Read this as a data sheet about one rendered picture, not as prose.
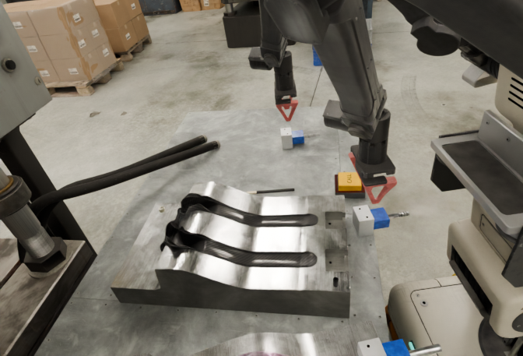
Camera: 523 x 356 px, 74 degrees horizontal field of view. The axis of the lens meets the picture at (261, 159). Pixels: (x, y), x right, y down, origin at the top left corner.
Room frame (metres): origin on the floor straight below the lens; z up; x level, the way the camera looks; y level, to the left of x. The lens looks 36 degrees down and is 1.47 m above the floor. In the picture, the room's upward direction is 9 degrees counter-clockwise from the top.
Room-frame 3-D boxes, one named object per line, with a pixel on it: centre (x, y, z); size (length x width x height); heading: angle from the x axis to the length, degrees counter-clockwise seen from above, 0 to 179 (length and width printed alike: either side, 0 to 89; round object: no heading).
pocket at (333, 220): (0.54, -0.14, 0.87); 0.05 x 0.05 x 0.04; 76
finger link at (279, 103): (0.97, -0.10, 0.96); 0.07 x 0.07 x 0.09; 85
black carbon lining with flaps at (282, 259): (0.53, 0.08, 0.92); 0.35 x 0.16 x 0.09; 76
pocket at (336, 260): (0.43, -0.12, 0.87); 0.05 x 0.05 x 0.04; 76
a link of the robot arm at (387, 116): (0.58, -0.23, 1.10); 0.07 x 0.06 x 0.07; 47
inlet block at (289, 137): (0.99, -0.14, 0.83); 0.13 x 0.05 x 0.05; 85
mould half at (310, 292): (0.54, 0.09, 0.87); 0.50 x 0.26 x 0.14; 76
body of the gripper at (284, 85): (0.99, -0.11, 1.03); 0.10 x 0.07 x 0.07; 175
